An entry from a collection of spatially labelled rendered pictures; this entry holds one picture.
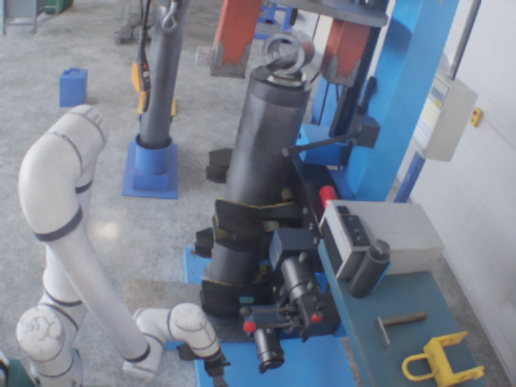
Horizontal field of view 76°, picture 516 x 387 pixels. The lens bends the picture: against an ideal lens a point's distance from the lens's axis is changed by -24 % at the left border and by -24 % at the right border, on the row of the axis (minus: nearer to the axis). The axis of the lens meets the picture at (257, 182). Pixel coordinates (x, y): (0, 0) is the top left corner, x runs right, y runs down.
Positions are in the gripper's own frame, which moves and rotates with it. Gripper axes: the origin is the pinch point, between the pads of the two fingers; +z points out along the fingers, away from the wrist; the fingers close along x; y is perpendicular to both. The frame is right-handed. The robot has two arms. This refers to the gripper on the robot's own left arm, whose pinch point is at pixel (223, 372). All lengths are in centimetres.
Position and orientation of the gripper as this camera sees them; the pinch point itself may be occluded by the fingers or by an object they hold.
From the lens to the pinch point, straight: 133.0
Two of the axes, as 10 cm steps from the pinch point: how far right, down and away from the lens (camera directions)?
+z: 2.2, 8.2, 5.2
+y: 9.7, -2.6, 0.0
